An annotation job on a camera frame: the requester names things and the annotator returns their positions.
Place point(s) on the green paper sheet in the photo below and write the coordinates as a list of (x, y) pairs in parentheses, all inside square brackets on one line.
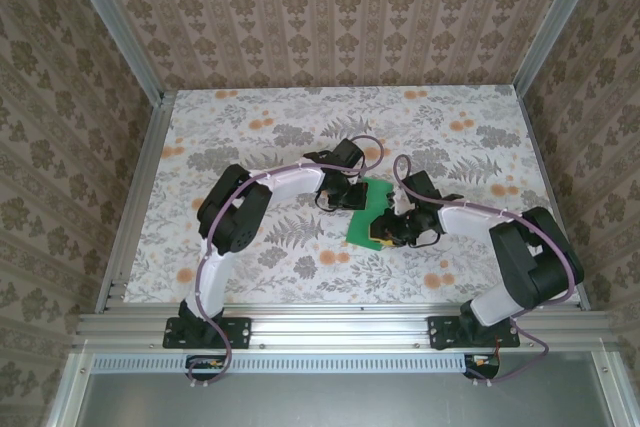
[(362, 227)]

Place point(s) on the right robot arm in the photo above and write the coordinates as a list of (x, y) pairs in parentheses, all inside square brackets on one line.
[(530, 257)]

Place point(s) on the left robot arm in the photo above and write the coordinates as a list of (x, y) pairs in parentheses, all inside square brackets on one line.
[(240, 212)]

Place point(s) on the floral tablecloth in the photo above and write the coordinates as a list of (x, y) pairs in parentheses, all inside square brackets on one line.
[(300, 277)]

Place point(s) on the wide aluminium mounting beam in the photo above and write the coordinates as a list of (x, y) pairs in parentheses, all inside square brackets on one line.
[(340, 329)]

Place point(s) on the grey metal panel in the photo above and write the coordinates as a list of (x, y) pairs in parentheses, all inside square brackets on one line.
[(350, 402)]

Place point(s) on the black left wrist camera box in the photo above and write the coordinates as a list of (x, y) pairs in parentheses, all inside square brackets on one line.
[(347, 153)]

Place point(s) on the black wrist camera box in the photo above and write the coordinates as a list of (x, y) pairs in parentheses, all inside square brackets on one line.
[(422, 187), (347, 153)]

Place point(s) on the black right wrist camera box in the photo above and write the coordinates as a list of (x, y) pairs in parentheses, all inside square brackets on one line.
[(422, 187)]

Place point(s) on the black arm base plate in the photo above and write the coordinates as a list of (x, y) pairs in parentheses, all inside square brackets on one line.
[(240, 332), (440, 332)]

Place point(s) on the aluminium side rail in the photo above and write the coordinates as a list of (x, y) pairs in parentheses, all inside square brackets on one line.
[(135, 207), (555, 197)]

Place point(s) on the aluminium frame post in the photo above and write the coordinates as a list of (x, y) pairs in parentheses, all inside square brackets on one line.
[(555, 22), (115, 27)]

